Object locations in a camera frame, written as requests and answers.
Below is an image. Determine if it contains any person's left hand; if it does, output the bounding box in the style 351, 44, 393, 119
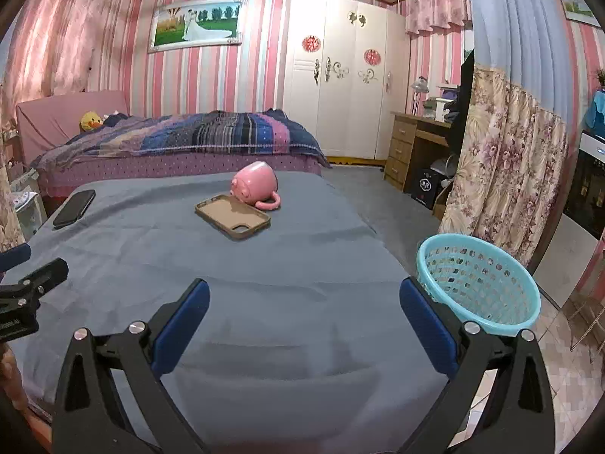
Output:
0, 343, 27, 407

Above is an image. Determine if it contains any black phone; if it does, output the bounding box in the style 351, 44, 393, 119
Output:
52, 189, 96, 230

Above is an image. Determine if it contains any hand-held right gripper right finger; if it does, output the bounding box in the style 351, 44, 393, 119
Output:
399, 277, 556, 454

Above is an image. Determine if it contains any beige floral curtain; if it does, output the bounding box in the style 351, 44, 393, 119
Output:
0, 127, 24, 251

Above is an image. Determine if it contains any pink pig mug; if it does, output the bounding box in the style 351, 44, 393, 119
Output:
230, 161, 282, 211

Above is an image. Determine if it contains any bed with striped blanket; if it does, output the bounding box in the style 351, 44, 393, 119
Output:
31, 110, 329, 171

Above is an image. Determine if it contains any black hanging garment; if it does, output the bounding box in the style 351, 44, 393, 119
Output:
447, 50, 476, 162

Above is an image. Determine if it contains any purple dotted bed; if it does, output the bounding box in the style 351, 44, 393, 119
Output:
38, 151, 322, 199

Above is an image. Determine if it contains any pink curtain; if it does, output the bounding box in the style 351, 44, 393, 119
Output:
0, 0, 133, 124

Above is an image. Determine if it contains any white fan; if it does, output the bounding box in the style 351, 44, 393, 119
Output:
430, 156, 457, 183

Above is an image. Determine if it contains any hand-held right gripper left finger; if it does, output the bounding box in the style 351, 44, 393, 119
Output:
53, 278, 211, 454

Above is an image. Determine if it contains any desk lamp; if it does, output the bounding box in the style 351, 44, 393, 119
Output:
409, 76, 428, 115

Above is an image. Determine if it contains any cardboard box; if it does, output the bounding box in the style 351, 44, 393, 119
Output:
432, 189, 450, 221

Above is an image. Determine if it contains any wooden desk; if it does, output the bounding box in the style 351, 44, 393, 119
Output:
385, 112, 455, 192

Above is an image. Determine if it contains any blue and floral curtain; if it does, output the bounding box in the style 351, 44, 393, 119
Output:
437, 0, 580, 270

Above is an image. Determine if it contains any brown phone case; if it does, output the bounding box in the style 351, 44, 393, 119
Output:
195, 194, 271, 241

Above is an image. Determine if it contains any black glass cabinet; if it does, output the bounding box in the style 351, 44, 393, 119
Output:
562, 132, 605, 242

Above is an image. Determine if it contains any black box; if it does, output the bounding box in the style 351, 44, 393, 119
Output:
410, 165, 447, 209

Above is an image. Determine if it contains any white wardrobe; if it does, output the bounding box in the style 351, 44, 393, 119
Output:
282, 0, 412, 162

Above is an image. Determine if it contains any grey tablecloth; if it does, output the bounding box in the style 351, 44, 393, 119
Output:
0, 173, 417, 454

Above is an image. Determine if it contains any pink headboard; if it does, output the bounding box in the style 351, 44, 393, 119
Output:
16, 89, 130, 166

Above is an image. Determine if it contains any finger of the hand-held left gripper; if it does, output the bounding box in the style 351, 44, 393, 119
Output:
0, 257, 70, 304
0, 243, 32, 273

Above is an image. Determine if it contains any white box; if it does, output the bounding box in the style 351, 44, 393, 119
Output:
423, 97, 452, 121

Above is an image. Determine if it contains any small green stool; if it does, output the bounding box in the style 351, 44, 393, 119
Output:
12, 170, 48, 228

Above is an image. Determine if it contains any turquoise plastic basket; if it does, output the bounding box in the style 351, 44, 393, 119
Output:
416, 234, 541, 337

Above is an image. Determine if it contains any framed wall picture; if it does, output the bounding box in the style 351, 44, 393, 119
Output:
147, 0, 244, 54

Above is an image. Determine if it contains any pink floral valance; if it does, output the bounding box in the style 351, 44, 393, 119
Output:
405, 0, 473, 35

